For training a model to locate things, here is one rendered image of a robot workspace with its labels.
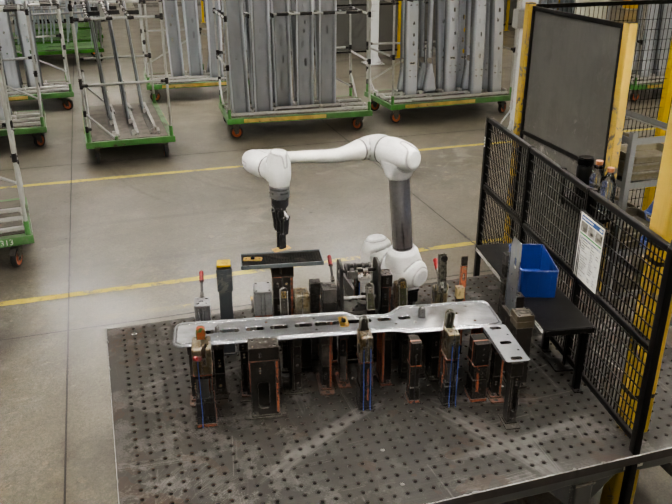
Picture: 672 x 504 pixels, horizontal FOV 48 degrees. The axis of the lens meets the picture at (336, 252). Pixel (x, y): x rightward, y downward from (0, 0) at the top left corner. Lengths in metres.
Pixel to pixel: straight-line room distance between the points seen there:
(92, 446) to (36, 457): 0.28
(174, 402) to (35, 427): 1.42
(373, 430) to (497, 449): 0.48
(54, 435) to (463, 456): 2.37
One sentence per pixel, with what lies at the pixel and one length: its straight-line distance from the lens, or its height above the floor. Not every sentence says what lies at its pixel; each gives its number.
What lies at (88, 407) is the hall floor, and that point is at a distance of 4.64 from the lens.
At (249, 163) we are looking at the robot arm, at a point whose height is 1.59.
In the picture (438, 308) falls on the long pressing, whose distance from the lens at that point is 3.34.
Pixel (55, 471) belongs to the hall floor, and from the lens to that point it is 4.23.
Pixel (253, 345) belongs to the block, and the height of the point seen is 1.03.
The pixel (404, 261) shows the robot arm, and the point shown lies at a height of 1.05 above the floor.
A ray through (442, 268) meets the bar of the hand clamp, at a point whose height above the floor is 1.15.
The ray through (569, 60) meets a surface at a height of 1.68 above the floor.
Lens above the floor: 2.56
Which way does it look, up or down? 24 degrees down
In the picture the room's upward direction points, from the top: straight up
